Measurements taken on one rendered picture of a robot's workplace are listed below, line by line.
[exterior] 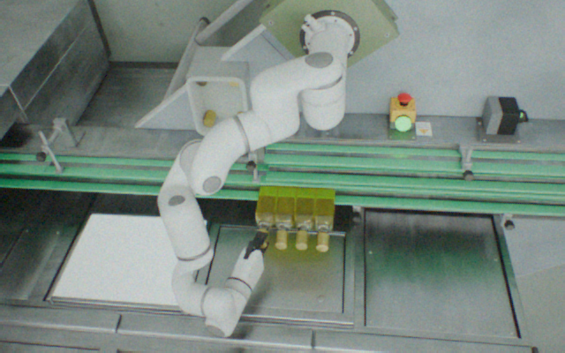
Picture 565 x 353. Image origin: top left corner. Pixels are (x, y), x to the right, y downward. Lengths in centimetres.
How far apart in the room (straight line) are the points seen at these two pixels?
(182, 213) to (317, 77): 40
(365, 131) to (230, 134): 60
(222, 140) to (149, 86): 135
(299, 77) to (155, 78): 145
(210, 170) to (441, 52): 77
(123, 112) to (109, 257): 77
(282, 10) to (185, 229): 59
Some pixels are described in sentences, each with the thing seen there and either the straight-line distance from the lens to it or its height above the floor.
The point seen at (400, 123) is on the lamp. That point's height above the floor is 85.
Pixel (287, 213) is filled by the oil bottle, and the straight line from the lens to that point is 148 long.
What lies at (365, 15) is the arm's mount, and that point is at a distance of 131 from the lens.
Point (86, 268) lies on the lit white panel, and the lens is 169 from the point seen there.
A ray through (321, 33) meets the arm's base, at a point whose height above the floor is 89.
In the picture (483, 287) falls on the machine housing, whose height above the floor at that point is 115.
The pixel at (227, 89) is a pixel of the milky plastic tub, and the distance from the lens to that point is 157.
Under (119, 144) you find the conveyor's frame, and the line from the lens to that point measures 176.
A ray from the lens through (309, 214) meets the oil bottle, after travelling 147.
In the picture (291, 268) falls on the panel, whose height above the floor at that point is 115.
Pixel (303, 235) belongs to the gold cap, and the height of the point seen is 113.
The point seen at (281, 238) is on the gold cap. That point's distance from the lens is 144.
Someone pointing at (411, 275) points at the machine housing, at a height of 113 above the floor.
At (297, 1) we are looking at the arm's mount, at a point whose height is 84.
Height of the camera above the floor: 199
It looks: 44 degrees down
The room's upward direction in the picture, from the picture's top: 171 degrees counter-clockwise
